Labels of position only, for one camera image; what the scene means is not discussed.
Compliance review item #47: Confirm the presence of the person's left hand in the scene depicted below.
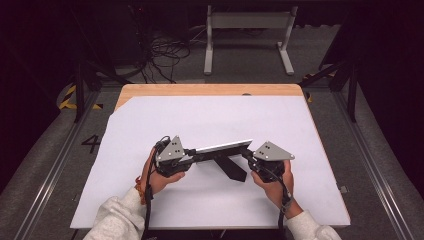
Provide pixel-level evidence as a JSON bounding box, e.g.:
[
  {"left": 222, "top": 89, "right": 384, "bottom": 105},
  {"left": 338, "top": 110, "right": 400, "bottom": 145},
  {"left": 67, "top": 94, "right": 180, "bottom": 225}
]
[{"left": 139, "top": 148, "right": 186, "bottom": 196}]

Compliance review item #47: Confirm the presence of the white table sheet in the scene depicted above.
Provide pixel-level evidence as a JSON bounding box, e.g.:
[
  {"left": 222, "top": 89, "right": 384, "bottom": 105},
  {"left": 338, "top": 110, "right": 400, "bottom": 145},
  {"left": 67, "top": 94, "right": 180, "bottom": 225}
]
[{"left": 70, "top": 95, "right": 352, "bottom": 230}]

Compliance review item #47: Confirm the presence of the black metal stand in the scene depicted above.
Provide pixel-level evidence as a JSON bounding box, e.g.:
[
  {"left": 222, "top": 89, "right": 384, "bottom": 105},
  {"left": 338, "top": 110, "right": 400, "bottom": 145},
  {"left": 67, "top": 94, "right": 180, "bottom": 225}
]
[
  {"left": 70, "top": 9, "right": 132, "bottom": 123},
  {"left": 299, "top": 43, "right": 360, "bottom": 123}
]

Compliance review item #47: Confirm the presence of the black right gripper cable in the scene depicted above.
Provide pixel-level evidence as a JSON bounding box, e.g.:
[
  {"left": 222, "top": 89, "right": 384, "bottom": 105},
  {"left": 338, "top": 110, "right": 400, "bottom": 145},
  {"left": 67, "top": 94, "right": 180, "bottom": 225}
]
[{"left": 259, "top": 165, "right": 292, "bottom": 240}]

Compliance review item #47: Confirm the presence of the yellow black hazard tape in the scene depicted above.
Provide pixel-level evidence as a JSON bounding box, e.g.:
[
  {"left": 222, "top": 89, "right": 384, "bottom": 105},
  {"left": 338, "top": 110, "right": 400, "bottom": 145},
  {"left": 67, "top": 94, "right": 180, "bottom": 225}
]
[{"left": 58, "top": 84, "right": 104, "bottom": 111}]

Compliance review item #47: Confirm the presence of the grey floor rail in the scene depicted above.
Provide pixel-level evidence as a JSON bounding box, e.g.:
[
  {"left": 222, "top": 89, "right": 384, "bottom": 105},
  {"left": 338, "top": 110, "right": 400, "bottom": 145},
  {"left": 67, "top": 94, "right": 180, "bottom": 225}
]
[
  {"left": 333, "top": 89, "right": 415, "bottom": 240},
  {"left": 13, "top": 89, "right": 101, "bottom": 240}
]

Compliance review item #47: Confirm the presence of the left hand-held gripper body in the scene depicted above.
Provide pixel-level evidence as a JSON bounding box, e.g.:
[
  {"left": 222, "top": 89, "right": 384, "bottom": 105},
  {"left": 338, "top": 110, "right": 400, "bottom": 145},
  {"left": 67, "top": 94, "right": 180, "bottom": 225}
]
[{"left": 153, "top": 134, "right": 196, "bottom": 179}]

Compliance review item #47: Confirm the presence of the tangle of black floor cables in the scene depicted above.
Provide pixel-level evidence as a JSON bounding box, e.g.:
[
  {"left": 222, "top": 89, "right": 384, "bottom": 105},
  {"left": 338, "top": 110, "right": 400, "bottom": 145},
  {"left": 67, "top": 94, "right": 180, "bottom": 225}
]
[{"left": 129, "top": 26, "right": 208, "bottom": 84}]

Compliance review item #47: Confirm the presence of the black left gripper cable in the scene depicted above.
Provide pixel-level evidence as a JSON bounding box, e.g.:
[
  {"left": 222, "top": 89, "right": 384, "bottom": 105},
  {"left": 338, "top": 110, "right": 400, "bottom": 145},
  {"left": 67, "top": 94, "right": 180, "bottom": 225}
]
[{"left": 142, "top": 135, "right": 172, "bottom": 240}]

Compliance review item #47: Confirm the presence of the wooden table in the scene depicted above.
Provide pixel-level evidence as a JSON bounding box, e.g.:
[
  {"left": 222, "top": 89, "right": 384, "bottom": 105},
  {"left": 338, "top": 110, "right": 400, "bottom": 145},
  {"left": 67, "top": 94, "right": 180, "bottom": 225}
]
[{"left": 70, "top": 83, "right": 352, "bottom": 231}]

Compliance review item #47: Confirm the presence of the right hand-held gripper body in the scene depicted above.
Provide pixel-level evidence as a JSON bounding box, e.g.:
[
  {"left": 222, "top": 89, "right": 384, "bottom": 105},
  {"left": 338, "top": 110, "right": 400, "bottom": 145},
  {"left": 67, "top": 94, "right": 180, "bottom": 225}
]
[{"left": 248, "top": 141, "right": 296, "bottom": 184}]

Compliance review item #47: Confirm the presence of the person's right hand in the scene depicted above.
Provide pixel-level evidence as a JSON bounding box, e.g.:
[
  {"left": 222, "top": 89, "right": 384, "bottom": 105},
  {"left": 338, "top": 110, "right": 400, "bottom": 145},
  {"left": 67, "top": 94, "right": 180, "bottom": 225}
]
[{"left": 250, "top": 160, "right": 295, "bottom": 210}]

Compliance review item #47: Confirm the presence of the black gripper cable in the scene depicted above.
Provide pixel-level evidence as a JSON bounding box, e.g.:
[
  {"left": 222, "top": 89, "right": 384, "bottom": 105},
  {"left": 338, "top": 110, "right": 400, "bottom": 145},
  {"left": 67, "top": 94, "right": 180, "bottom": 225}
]
[
  {"left": 259, "top": 165, "right": 292, "bottom": 240},
  {"left": 142, "top": 135, "right": 172, "bottom": 240}
]

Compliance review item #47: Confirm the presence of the white metal stand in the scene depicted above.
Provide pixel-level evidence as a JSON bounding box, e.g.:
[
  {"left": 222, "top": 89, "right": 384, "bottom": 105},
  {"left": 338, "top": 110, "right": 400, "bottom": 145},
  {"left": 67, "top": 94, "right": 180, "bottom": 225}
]
[{"left": 203, "top": 4, "right": 299, "bottom": 76}]

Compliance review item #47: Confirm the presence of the orange bead bracelet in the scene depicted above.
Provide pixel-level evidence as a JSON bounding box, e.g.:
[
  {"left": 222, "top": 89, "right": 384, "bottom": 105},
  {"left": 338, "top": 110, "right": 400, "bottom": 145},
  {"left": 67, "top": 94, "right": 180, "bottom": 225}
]
[{"left": 134, "top": 176, "right": 148, "bottom": 205}]

